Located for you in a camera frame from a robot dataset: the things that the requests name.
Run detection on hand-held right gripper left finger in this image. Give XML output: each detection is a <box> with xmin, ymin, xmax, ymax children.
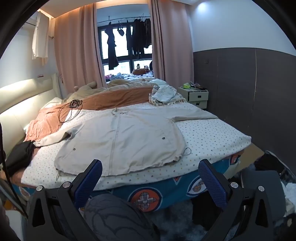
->
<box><xmin>27</xmin><ymin>159</ymin><xmax>103</xmax><ymax>241</ymax></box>

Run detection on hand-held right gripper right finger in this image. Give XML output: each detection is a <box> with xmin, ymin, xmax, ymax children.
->
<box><xmin>198</xmin><ymin>159</ymin><xmax>274</xmax><ymax>241</ymax></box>

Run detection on beige jacket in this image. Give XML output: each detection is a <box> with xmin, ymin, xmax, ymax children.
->
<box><xmin>33</xmin><ymin>107</ymin><xmax>219</xmax><ymax>180</ymax></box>

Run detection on row of black hanging clothes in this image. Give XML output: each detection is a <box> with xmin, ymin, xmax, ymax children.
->
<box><xmin>126</xmin><ymin>17</ymin><xmax>153</xmax><ymax>58</ymax></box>

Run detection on person's leg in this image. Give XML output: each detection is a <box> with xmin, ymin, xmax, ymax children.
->
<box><xmin>84</xmin><ymin>193</ymin><xmax>160</xmax><ymax>241</ymax></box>

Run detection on bed with dotted sheet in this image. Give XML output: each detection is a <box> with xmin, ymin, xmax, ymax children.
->
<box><xmin>21</xmin><ymin>102</ymin><xmax>252</xmax><ymax>193</ymax></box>

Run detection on grey shaggy rug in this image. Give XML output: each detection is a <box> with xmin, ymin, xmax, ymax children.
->
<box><xmin>151</xmin><ymin>202</ymin><xmax>197</xmax><ymax>241</ymax></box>

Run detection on black bag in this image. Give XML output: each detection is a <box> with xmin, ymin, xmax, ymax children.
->
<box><xmin>254</xmin><ymin>151</ymin><xmax>292</xmax><ymax>177</ymax></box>

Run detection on black cloth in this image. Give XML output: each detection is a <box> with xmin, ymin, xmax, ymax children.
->
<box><xmin>5</xmin><ymin>140</ymin><xmax>35</xmax><ymax>178</ymax></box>

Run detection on white cloth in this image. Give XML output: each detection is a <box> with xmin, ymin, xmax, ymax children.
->
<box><xmin>279</xmin><ymin>179</ymin><xmax>296</xmax><ymax>211</ymax></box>

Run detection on orange blanket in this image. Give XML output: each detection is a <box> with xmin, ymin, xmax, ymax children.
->
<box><xmin>24</xmin><ymin>86</ymin><xmax>154</xmax><ymax>142</ymax></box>

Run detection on white nightstand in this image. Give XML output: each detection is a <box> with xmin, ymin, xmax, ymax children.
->
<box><xmin>178</xmin><ymin>87</ymin><xmax>209</xmax><ymax>110</ymax></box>

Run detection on pale fringed cloth pile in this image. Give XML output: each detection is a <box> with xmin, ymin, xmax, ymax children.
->
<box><xmin>148</xmin><ymin>85</ymin><xmax>186</xmax><ymax>106</ymax></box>

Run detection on cream padded headboard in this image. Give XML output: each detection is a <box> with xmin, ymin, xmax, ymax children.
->
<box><xmin>0</xmin><ymin>73</ymin><xmax>62</xmax><ymax>144</ymax></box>

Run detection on tan blanket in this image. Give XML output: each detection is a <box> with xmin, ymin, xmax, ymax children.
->
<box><xmin>62</xmin><ymin>80</ymin><xmax>159</xmax><ymax>102</ymax></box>

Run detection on mint green cloth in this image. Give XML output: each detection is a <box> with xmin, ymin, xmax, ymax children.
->
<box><xmin>149</xmin><ymin>78</ymin><xmax>167</xmax><ymax>86</ymax></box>

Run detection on brown plush toy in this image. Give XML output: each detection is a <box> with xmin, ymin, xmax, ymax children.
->
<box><xmin>132</xmin><ymin>63</ymin><xmax>149</xmax><ymax>75</ymax></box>

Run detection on black framed window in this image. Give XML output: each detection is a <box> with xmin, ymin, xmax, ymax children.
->
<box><xmin>97</xmin><ymin>17</ymin><xmax>154</xmax><ymax>77</ymax></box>

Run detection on long black hanging garment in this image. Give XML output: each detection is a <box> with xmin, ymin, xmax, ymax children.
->
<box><xmin>105</xmin><ymin>22</ymin><xmax>119</xmax><ymax>70</ymax></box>

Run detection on pink curtain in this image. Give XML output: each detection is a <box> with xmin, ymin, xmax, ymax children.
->
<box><xmin>149</xmin><ymin>0</ymin><xmax>194</xmax><ymax>98</ymax></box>
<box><xmin>54</xmin><ymin>3</ymin><xmax>104</xmax><ymax>93</ymax></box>

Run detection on small dark hanging garment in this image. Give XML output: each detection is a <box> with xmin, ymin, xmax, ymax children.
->
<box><xmin>117</xmin><ymin>21</ymin><xmax>126</xmax><ymax>37</ymax></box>

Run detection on black cable with device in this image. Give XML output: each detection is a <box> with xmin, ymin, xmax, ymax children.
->
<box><xmin>58</xmin><ymin>100</ymin><xmax>83</xmax><ymax>124</ymax></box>

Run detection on tangled charger cables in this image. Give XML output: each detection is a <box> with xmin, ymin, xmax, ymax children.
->
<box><xmin>188</xmin><ymin>82</ymin><xmax>208</xmax><ymax>91</ymax></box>

